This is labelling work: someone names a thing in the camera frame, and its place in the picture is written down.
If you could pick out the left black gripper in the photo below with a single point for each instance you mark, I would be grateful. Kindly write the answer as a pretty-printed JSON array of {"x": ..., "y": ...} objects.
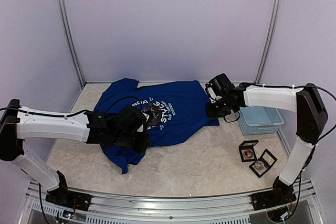
[{"x": 142, "y": 147}]

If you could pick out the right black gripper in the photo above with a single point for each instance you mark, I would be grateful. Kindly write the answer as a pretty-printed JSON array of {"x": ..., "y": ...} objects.
[{"x": 211, "y": 115}]

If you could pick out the blue printed t-shirt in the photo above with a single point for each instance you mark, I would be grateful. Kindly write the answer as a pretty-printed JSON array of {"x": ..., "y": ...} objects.
[{"x": 177, "y": 108}]

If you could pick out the black display box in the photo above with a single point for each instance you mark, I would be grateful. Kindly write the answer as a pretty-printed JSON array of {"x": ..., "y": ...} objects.
[
  {"x": 248, "y": 145},
  {"x": 269, "y": 160}
]

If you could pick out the round brooch badge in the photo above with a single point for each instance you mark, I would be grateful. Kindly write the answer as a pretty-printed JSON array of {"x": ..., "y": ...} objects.
[{"x": 248, "y": 154}]

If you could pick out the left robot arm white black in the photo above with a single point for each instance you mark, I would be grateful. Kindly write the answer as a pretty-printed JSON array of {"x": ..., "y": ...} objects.
[{"x": 20, "y": 123}]

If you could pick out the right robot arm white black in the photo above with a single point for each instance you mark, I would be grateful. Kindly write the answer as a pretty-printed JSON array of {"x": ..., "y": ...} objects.
[{"x": 304, "y": 102}]

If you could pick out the round brooch in box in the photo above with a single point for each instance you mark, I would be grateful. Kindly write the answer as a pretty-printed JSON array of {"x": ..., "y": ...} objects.
[{"x": 259, "y": 165}]

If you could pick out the light blue plastic basket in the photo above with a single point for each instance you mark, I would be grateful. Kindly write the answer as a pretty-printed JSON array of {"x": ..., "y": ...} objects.
[{"x": 259, "y": 120}]

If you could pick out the front aluminium rail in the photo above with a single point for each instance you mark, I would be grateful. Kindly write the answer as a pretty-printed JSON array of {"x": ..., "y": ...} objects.
[{"x": 111, "y": 208}]

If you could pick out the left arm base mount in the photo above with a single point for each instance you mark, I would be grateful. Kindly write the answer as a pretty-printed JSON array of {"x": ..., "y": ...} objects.
[{"x": 72, "y": 199}]

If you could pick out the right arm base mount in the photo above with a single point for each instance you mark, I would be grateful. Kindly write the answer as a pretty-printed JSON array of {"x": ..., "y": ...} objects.
[{"x": 270, "y": 197}]

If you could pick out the right aluminium frame post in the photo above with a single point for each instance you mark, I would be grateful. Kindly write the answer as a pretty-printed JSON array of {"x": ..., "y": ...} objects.
[{"x": 268, "y": 42}]

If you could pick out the aluminium frame post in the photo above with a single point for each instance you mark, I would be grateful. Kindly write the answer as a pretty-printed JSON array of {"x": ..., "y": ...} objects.
[
  {"x": 268, "y": 42},
  {"x": 70, "y": 42}
]

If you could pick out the left aluminium frame post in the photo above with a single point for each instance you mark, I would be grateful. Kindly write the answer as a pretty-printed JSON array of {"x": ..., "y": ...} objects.
[{"x": 70, "y": 42}]

